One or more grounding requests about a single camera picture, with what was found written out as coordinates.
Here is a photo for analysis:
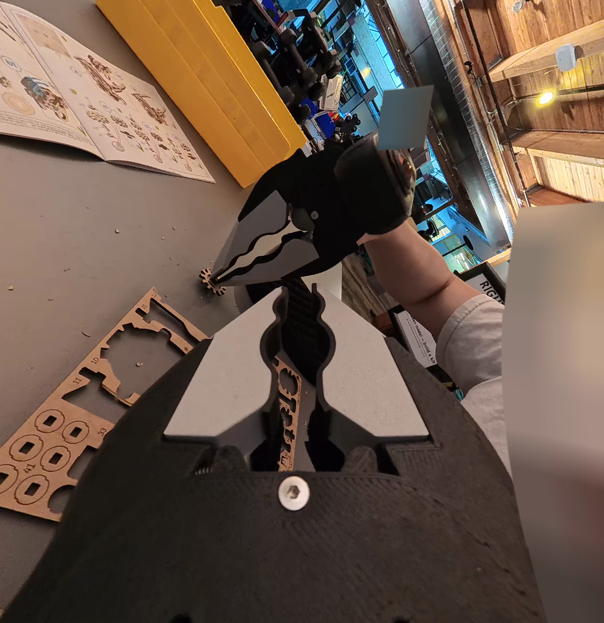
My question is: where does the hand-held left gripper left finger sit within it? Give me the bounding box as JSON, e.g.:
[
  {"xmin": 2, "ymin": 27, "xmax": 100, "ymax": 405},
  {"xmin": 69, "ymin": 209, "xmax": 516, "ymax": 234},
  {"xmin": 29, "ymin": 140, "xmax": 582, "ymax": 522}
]
[{"xmin": 163, "ymin": 286, "xmax": 290, "ymax": 472}]

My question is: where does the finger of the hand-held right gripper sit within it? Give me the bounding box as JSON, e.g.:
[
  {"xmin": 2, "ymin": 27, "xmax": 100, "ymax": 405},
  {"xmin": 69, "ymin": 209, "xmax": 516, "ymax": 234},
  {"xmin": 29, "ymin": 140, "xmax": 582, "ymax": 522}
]
[
  {"xmin": 208, "ymin": 190, "xmax": 293, "ymax": 284},
  {"xmin": 216, "ymin": 238, "xmax": 321, "ymax": 289}
]

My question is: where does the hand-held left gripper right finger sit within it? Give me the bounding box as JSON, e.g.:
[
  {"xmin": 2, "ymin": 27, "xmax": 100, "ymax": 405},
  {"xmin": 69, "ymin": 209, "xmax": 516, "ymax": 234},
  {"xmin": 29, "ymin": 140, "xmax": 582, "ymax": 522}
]
[{"xmin": 309, "ymin": 284, "xmax": 435, "ymax": 473}]

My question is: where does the small wooden gear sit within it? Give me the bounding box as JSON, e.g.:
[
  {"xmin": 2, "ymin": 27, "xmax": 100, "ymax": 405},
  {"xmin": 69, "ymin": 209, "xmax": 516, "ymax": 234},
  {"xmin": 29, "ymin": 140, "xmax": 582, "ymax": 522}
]
[{"xmin": 199, "ymin": 268, "xmax": 228, "ymax": 297}]

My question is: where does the laser-cut plywood parts sheet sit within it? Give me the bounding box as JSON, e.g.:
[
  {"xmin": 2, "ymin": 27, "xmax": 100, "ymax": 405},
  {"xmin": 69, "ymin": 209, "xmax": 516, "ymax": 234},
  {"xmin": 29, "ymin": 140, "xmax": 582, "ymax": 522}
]
[{"xmin": 0, "ymin": 287, "xmax": 303, "ymax": 522}]

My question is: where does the black quilted wrist pad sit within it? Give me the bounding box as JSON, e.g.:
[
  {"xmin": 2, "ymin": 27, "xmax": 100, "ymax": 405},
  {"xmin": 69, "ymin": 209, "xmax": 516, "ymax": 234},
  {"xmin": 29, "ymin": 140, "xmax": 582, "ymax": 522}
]
[{"xmin": 246, "ymin": 277, "xmax": 334, "ymax": 387}]

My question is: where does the white paper sign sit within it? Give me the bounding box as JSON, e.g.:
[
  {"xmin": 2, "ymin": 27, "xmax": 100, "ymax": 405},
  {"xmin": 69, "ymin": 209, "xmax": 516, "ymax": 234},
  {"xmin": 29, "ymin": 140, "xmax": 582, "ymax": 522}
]
[{"xmin": 393, "ymin": 307, "xmax": 438, "ymax": 369}]

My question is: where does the person's white shirt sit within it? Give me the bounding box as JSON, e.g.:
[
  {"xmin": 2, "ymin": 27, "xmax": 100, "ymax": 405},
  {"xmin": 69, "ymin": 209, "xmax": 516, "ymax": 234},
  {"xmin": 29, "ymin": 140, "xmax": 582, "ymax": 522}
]
[{"xmin": 436, "ymin": 293, "xmax": 514, "ymax": 478}]

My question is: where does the rack of black dumbbells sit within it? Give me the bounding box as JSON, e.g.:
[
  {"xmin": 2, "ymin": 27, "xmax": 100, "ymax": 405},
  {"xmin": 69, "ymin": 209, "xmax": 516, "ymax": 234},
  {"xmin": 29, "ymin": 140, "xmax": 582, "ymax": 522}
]
[{"xmin": 253, "ymin": 10, "xmax": 342, "ymax": 123}]

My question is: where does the black framed sign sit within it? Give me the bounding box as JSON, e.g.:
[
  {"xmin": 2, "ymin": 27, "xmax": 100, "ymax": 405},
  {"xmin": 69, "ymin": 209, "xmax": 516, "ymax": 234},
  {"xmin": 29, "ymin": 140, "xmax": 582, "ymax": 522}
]
[{"xmin": 455, "ymin": 263, "xmax": 507, "ymax": 307}]

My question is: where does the yellow plastic bin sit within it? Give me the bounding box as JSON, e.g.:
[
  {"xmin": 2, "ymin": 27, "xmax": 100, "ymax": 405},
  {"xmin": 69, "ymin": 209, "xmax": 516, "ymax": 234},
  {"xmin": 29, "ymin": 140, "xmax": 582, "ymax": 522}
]
[{"xmin": 96, "ymin": 0, "xmax": 307, "ymax": 189}]

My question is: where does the illustrated instruction booklet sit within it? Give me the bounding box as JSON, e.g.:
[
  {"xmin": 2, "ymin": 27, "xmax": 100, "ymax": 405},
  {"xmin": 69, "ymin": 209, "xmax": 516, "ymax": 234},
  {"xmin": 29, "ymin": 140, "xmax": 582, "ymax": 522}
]
[{"xmin": 0, "ymin": 0, "xmax": 216, "ymax": 184}]

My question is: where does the metal ventilation duct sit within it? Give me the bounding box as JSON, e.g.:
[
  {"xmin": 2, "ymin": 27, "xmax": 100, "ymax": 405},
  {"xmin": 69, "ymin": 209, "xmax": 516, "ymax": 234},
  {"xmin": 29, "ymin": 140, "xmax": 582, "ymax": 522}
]
[{"xmin": 419, "ymin": 0, "xmax": 517, "ymax": 239}]

